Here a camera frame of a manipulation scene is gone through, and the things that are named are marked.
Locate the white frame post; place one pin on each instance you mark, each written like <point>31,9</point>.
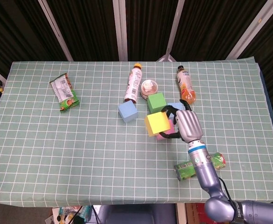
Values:
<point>173,28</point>
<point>120,30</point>
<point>55,28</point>
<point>250,30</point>

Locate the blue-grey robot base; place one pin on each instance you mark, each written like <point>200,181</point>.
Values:
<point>138,214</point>

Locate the pink foam cube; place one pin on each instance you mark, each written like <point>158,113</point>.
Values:
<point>170,130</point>

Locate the dark pleated curtain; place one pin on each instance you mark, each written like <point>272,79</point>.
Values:
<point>90,25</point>

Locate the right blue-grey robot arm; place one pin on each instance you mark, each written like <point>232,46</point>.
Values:
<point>211,182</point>

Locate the orange juice bottle black cap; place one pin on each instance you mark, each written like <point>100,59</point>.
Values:
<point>186,86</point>

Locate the green checked tablecloth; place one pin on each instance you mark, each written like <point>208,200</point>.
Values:
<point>80,151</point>

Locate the clear plastic snack cup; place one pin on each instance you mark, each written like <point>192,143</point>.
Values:
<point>148,87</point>

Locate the white bottle with orange cap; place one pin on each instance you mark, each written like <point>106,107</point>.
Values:
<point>133,86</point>

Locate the red box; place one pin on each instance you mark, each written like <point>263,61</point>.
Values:
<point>200,211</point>

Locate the white table leg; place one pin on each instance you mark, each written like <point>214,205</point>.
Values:
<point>180,213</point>

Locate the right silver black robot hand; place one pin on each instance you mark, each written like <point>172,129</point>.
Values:
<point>189,126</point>

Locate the green chip can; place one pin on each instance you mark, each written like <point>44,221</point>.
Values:
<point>184,170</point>

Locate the yellow foam cube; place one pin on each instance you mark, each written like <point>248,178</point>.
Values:
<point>157,123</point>

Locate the green snack bag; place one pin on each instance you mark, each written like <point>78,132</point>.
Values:
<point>65,93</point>

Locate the colourful snack packets pile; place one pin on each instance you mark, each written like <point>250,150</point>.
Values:
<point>71,213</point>

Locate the green foam cube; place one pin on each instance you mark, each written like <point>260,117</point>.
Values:
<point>156,102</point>

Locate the light blue foam cube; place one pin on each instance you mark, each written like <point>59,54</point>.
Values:
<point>127,113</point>
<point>176,106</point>

